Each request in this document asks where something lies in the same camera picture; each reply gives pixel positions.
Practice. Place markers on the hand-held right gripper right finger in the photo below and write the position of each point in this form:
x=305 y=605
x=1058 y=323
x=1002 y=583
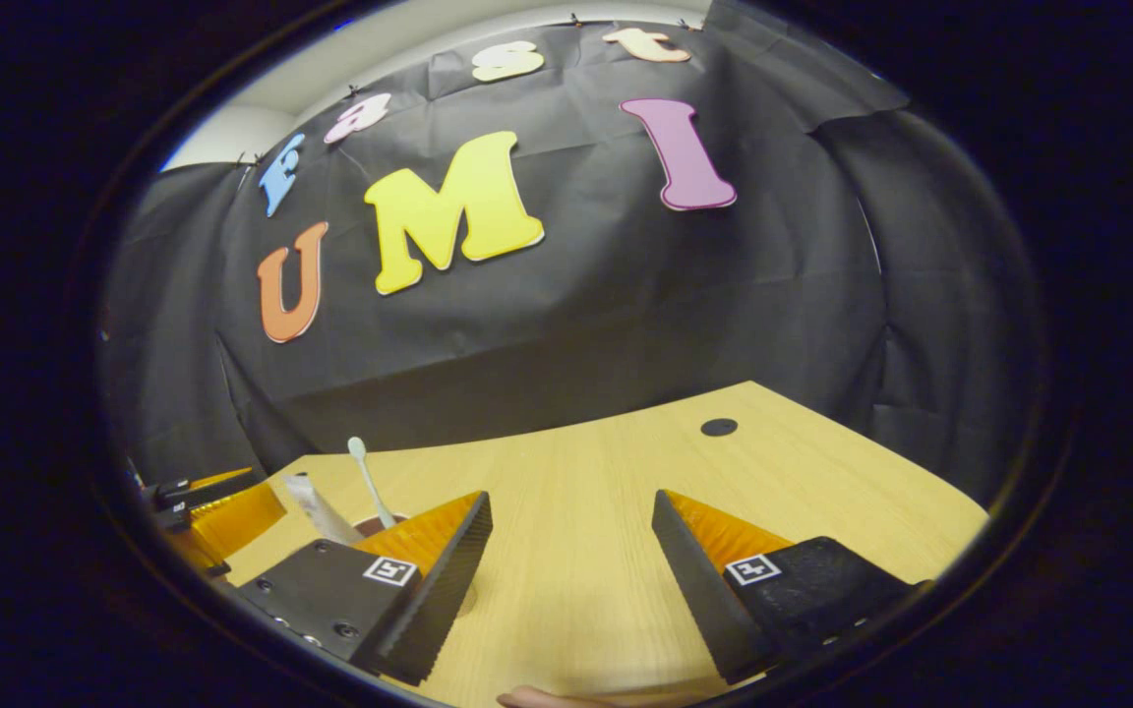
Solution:
x=699 y=590

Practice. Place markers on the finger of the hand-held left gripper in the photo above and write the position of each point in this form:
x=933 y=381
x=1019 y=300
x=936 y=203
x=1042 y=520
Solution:
x=208 y=484
x=237 y=521

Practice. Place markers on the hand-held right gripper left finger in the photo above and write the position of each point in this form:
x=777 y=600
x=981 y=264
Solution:
x=439 y=590

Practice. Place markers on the white toothpaste tube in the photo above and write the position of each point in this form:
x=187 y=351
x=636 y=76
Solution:
x=316 y=511

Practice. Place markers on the beige cup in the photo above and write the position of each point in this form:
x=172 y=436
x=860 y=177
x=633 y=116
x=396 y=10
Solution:
x=370 y=525

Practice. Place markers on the white toothbrush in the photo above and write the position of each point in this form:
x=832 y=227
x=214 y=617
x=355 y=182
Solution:
x=370 y=482

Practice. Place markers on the wooden desktop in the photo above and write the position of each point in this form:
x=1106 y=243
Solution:
x=586 y=492

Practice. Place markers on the black backdrop cloth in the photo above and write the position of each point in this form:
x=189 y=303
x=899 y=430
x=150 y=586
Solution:
x=626 y=295

